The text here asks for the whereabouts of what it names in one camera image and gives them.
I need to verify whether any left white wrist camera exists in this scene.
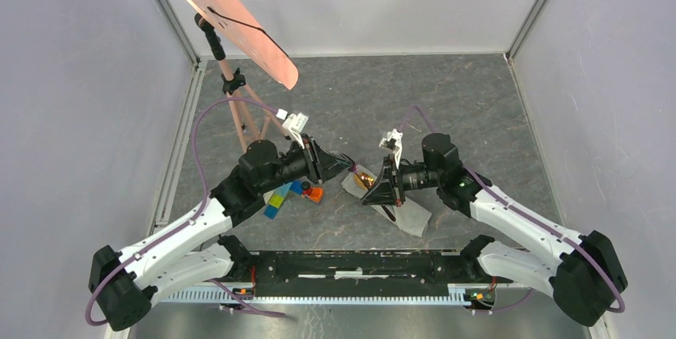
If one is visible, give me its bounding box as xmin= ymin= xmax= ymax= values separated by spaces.
xmin=276 ymin=108 xmax=309 ymax=148

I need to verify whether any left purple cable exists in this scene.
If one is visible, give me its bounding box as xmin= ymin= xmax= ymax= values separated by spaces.
xmin=85 ymin=97 xmax=289 ymax=327

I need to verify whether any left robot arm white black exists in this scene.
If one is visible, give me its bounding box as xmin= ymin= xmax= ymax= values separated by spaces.
xmin=85 ymin=135 xmax=354 ymax=331

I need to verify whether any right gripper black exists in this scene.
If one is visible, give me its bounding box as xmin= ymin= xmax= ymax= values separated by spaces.
xmin=361 ymin=155 xmax=442 ymax=208

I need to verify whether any colourful toy block pile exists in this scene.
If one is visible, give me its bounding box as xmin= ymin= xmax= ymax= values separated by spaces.
xmin=263 ymin=180 xmax=324 ymax=219

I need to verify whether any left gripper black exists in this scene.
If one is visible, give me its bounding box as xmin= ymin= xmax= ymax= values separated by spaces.
xmin=258 ymin=133 xmax=352 ymax=195

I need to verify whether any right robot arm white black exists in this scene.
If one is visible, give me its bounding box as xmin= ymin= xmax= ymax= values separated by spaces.
xmin=361 ymin=129 xmax=628 ymax=327

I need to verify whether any pink perforated music stand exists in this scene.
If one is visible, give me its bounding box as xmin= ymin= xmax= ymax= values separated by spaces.
xmin=185 ymin=0 xmax=299 ymax=150

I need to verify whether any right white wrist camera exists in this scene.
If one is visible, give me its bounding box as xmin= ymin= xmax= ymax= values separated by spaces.
xmin=379 ymin=128 xmax=403 ymax=167

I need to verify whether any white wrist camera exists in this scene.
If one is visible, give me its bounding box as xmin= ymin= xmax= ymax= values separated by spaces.
xmin=276 ymin=108 xmax=309 ymax=148
xmin=379 ymin=128 xmax=403 ymax=167

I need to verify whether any black cord on stand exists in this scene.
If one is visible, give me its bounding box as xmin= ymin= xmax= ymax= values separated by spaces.
xmin=199 ymin=0 xmax=290 ymax=59

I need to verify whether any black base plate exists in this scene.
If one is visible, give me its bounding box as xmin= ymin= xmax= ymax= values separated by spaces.
xmin=219 ymin=250 xmax=493 ymax=298

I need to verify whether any grey cloth napkin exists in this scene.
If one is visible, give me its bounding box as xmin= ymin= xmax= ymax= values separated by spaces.
xmin=340 ymin=167 xmax=433 ymax=238

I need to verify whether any gold spoon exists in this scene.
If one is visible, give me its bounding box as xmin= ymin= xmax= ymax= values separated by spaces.
xmin=353 ymin=171 xmax=375 ymax=191

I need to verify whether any purple fork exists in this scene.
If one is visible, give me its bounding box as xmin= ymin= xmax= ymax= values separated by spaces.
xmin=349 ymin=164 xmax=396 ymax=223

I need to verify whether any aluminium frame rail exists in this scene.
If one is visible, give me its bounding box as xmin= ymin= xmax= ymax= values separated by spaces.
xmin=118 ymin=249 xmax=600 ymax=309

